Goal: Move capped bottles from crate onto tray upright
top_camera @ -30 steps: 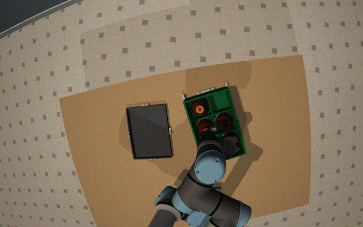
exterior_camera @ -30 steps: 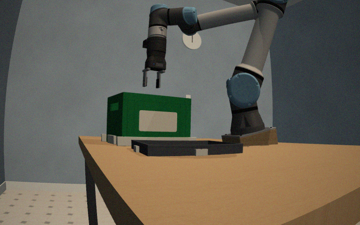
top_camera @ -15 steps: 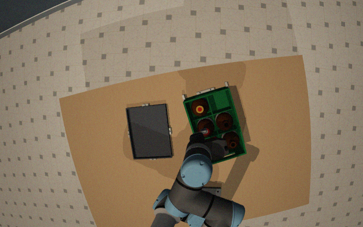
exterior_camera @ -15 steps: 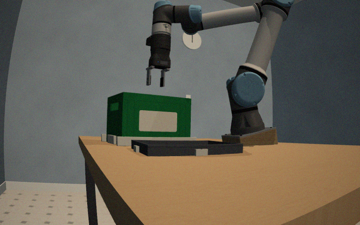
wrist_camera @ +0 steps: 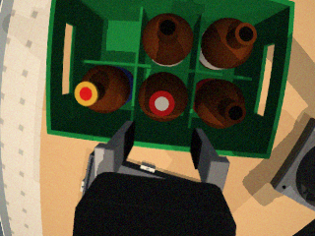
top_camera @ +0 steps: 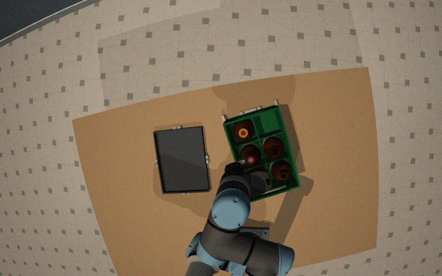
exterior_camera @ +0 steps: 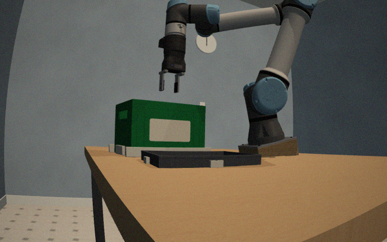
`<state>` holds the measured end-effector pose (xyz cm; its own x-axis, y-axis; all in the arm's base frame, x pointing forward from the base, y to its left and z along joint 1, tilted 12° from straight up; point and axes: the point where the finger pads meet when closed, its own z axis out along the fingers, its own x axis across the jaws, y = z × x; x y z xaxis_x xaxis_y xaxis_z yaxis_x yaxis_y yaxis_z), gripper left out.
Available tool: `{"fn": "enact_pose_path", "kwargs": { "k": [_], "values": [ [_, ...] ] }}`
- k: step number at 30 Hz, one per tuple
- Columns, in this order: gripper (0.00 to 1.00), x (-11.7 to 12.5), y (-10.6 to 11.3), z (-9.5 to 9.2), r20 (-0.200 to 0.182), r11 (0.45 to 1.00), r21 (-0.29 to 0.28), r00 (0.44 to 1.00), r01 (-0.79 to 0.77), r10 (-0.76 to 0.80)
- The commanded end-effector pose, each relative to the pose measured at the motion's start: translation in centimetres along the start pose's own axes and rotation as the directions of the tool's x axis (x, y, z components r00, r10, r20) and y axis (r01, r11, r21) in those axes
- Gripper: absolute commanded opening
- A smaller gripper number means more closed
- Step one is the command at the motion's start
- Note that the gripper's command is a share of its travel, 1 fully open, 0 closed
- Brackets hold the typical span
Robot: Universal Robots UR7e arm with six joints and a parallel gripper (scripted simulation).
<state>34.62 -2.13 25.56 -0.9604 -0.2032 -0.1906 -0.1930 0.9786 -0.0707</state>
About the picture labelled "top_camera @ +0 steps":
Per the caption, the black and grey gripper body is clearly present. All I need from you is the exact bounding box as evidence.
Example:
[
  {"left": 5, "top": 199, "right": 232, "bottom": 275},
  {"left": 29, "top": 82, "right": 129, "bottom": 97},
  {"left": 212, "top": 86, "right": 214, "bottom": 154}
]
[{"left": 219, "top": 162, "right": 272, "bottom": 197}]

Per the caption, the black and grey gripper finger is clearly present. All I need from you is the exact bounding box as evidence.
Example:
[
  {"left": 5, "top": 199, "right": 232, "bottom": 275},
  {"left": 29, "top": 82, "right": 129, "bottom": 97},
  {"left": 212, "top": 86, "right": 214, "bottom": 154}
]
[{"left": 236, "top": 156, "right": 246, "bottom": 164}]

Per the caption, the brown bottle with blue label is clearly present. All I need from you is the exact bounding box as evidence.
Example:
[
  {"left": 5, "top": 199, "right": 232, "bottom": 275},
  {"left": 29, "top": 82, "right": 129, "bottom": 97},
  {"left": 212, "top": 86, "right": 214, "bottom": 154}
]
[{"left": 233, "top": 119, "right": 254, "bottom": 141}]

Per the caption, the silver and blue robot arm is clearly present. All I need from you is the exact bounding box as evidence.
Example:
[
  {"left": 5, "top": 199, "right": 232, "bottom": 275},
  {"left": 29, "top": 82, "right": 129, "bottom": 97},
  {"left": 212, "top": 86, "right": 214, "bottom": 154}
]
[{"left": 185, "top": 181, "right": 295, "bottom": 276}]

